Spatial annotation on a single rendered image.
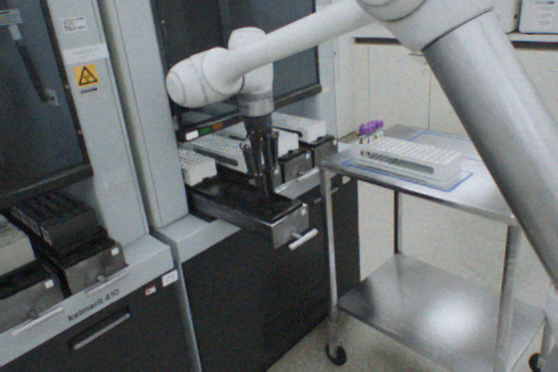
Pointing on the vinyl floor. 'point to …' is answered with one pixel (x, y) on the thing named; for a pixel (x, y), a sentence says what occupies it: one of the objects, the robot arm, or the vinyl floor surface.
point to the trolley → (388, 316)
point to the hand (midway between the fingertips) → (265, 184)
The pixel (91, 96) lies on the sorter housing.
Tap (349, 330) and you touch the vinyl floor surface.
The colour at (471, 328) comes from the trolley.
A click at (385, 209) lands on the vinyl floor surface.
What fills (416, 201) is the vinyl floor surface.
